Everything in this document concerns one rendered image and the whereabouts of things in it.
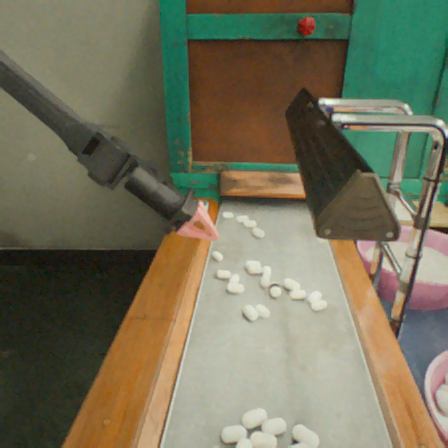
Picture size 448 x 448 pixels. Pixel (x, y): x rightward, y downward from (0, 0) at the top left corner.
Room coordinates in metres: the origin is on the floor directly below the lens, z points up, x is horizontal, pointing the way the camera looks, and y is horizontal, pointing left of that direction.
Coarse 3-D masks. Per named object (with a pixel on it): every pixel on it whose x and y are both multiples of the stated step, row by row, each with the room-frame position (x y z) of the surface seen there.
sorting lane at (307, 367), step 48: (240, 240) 0.88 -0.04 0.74; (288, 240) 0.88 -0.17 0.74; (336, 288) 0.67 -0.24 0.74; (192, 336) 0.53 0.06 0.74; (240, 336) 0.53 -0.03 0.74; (288, 336) 0.53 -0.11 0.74; (336, 336) 0.53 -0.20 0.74; (192, 384) 0.42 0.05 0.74; (240, 384) 0.42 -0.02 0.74; (288, 384) 0.42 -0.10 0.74; (336, 384) 0.42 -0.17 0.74; (192, 432) 0.34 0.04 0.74; (288, 432) 0.34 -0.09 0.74; (336, 432) 0.34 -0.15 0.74; (384, 432) 0.34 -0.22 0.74
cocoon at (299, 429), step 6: (300, 426) 0.34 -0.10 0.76; (294, 432) 0.33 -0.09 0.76; (300, 432) 0.33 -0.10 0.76; (306, 432) 0.33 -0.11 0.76; (312, 432) 0.33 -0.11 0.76; (294, 438) 0.33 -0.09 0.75; (300, 438) 0.32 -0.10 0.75; (306, 438) 0.32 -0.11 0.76; (312, 438) 0.32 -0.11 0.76; (306, 444) 0.32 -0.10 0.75; (312, 444) 0.31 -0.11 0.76; (318, 444) 0.32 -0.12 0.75
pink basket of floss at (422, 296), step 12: (408, 228) 0.90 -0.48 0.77; (360, 240) 0.83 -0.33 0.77; (444, 240) 0.85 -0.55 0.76; (360, 252) 0.78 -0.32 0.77; (384, 276) 0.71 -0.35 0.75; (384, 288) 0.72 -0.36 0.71; (396, 288) 0.69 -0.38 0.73; (420, 288) 0.66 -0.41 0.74; (432, 288) 0.66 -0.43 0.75; (444, 288) 0.66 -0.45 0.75; (420, 300) 0.67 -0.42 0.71; (432, 300) 0.67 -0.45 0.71; (444, 300) 0.67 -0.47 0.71
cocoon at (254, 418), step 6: (258, 408) 0.36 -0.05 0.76; (246, 414) 0.35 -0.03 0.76; (252, 414) 0.35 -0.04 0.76; (258, 414) 0.35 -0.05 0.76; (264, 414) 0.36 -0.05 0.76; (246, 420) 0.35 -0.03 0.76; (252, 420) 0.35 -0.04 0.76; (258, 420) 0.35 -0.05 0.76; (264, 420) 0.35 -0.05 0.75; (246, 426) 0.34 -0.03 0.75; (252, 426) 0.34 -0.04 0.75
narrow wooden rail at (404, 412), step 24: (336, 240) 0.84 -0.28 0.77; (336, 264) 0.75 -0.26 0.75; (360, 264) 0.73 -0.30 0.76; (360, 288) 0.64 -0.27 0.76; (360, 312) 0.56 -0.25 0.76; (384, 312) 0.56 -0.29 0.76; (360, 336) 0.51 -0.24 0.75; (384, 336) 0.50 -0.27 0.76; (384, 360) 0.45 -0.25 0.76; (384, 384) 0.40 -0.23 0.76; (408, 384) 0.40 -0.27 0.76; (384, 408) 0.37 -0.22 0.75; (408, 408) 0.36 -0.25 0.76; (408, 432) 0.32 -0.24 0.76; (432, 432) 0.32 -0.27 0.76
